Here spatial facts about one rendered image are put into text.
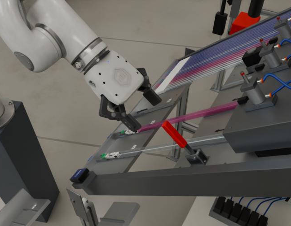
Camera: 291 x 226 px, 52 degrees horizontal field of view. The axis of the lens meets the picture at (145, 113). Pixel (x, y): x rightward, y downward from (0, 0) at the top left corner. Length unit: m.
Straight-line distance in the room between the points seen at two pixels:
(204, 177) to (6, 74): 2.24
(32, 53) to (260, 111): 0.41
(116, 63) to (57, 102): 1.62
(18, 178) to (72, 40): 0.85
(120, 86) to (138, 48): 2.06
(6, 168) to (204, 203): 0.78
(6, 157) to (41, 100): 1.10
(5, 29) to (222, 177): 0.46
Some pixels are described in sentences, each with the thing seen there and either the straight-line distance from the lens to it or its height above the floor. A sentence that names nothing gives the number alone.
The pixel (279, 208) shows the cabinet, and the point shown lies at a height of 0.62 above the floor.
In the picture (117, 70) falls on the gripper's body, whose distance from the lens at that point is 0.64.
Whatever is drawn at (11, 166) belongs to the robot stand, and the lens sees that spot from 1.29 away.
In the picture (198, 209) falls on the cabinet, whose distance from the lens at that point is 0.99.
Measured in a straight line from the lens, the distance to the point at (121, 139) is 0.98.
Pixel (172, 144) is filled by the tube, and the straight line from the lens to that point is 0.69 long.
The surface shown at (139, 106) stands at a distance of 1.09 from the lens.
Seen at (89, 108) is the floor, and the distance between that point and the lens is 2.14.
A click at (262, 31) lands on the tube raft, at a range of 1.02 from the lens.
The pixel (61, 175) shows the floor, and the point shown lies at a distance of 1.83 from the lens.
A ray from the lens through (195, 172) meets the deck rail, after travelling 0.56.
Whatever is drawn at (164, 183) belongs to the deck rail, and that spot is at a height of 0.95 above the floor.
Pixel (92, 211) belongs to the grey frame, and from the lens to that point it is 1.01.
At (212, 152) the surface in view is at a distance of 0.60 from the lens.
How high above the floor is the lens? 1.50
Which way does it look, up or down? 46 degrees down
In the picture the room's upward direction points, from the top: straight up
